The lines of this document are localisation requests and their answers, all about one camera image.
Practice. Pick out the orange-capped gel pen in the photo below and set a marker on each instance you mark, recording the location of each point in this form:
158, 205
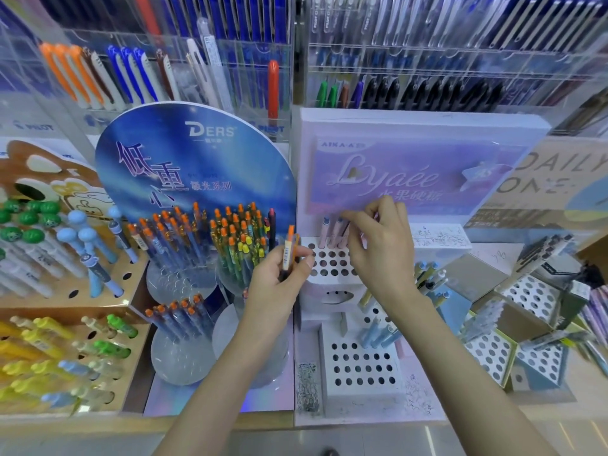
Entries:
288, 249

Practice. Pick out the blue-capped pastel pen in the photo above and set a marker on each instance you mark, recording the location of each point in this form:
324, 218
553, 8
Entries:
325, 230

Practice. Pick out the person's right forearm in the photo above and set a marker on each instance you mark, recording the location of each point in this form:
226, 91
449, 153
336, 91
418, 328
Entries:
470, 389

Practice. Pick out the person's right thumb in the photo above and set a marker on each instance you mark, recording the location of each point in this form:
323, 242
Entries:
357, 235

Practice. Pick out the beige display sign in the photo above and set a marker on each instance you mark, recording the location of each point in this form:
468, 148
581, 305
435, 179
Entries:
546, 185

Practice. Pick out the cluster of orange-capped blue pens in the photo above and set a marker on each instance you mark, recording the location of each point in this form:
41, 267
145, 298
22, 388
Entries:
166, 237

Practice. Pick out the white tiered pen display stand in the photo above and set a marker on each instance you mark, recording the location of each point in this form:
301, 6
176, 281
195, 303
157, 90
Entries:
356, 370

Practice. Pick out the group of light blue pens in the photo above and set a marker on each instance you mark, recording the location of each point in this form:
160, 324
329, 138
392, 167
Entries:
380, 332

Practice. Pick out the cluster of orange-capped green pens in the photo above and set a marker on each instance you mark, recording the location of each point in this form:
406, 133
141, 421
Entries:
242, 239

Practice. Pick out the person's right hand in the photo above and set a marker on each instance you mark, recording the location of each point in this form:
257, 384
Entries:
387, 251

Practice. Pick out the group of lilac pens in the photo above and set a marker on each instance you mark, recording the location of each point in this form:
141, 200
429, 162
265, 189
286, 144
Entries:
596, 322

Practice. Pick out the person's left hand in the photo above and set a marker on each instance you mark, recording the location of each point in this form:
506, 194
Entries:
273, 299

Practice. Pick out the large clear acrylic pen rack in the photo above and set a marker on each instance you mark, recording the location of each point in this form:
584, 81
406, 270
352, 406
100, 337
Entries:
451, 47

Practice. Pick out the group of green ball-top pens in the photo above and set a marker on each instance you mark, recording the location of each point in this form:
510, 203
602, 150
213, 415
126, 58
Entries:
28, 220

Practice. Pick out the group of green novelty pens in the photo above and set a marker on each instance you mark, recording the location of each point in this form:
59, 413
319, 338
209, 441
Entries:
114, 344

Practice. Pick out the row of blue-clip white pens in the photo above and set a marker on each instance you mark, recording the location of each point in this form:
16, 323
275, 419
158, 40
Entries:
133, 73

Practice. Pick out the blue round display sign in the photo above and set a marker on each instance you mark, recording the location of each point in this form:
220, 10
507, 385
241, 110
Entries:
190, 151

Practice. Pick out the group of yellow novelty pens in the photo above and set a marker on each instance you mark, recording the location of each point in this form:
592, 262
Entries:
33, 356

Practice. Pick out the scribbled white test paper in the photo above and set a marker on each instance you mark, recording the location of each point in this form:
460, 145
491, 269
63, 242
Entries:
441, 236

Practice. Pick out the green holed pen box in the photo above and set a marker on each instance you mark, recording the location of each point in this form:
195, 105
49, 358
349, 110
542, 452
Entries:
491, 353
534, 296

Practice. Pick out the blue holed pen box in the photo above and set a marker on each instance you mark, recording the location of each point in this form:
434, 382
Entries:
544, 363

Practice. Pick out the group of dark packaged pens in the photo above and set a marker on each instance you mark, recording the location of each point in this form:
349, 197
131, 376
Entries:
546, 254

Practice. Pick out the person's left thumb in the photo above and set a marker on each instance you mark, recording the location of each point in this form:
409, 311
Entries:
304, 258

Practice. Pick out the group of pastel clip pens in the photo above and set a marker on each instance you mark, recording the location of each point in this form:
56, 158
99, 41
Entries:
430, 280

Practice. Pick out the scribbled test pad strip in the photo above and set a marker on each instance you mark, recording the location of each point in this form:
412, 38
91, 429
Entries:
308, 389

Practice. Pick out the group of blue ball-top pens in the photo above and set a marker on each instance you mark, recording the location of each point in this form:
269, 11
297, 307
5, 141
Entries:
90, 246

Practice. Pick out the lilac display sign board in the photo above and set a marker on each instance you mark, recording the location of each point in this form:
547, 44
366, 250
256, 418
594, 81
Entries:
418, 170

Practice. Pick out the wooden pen display stand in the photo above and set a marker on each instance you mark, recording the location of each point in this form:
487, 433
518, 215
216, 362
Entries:
95, 299

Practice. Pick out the small cluster of orange-capped pens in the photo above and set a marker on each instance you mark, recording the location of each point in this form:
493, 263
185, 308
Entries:
178, 318

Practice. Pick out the row of green pens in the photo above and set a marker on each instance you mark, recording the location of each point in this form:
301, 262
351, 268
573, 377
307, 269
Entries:
327, 94

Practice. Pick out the clear round pen cup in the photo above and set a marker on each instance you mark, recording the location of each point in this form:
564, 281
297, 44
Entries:
228, 337
183, 358
178, 284

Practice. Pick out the red pen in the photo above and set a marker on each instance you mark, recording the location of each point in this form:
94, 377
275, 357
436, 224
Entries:
273, 90

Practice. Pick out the row of orange-clip white pens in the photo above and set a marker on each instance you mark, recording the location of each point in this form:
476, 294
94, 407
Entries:
71, 73

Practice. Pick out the person's left forearm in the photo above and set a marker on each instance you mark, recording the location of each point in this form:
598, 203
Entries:
223, 394

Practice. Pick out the row of black pens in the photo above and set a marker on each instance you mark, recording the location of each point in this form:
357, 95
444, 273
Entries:
427, 92

